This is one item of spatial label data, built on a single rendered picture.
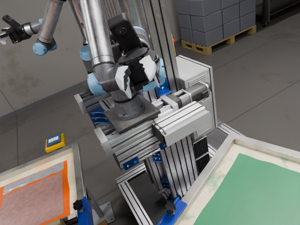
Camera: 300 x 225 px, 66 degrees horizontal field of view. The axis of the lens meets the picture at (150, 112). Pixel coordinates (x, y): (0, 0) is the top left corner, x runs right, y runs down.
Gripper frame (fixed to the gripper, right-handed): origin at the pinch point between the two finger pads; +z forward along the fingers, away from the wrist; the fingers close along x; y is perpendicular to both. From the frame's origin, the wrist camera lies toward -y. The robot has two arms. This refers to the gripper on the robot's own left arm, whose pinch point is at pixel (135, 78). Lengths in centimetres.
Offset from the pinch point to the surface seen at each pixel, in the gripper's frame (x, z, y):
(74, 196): 61, -37, 64
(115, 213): 86, -89, 158
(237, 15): -161, -422, 142
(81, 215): 52, -22, 61
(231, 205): -11, -15, 74
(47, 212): 74, -31, 63
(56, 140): 83, -88, 60
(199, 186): -1, -24, 69
